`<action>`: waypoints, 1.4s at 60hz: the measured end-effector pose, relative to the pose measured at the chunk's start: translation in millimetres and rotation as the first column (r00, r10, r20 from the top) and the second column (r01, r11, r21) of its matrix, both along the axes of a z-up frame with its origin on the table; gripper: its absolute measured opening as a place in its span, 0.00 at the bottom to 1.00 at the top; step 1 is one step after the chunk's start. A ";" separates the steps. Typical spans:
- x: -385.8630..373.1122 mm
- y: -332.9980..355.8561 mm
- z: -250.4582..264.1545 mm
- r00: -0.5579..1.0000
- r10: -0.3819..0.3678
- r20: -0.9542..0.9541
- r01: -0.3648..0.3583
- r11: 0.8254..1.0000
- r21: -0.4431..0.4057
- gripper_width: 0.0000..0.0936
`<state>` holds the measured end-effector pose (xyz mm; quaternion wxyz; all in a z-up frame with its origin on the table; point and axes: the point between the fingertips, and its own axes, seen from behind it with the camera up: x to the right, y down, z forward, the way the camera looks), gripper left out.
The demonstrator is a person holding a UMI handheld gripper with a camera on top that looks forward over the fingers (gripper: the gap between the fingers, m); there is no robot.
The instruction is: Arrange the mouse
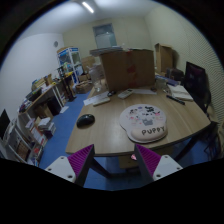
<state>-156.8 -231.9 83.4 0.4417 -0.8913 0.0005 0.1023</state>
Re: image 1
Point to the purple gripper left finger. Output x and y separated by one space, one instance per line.
75 167

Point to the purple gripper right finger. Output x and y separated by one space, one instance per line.
153 166

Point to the pink puppy mouse pad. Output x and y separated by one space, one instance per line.
144 123

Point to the black computer mouse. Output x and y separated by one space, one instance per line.
85 120

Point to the wooden table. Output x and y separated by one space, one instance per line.
110 139

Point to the white storage shelf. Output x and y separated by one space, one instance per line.
26 149

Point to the white keyboard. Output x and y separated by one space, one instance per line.
101 101

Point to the wooden side desk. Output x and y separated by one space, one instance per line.
51 91

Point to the black pen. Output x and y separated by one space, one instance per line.
176 100

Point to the white remote control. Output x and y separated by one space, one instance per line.
125 94

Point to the black monitor on table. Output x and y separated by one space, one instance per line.
195 80

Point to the large cardboard box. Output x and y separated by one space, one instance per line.
128 69

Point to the blue claw machine cabinet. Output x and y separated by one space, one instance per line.
69 58

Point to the tall cardboard box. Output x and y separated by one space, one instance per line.
164 57

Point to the ceiling light tube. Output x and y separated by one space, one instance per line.
88 7

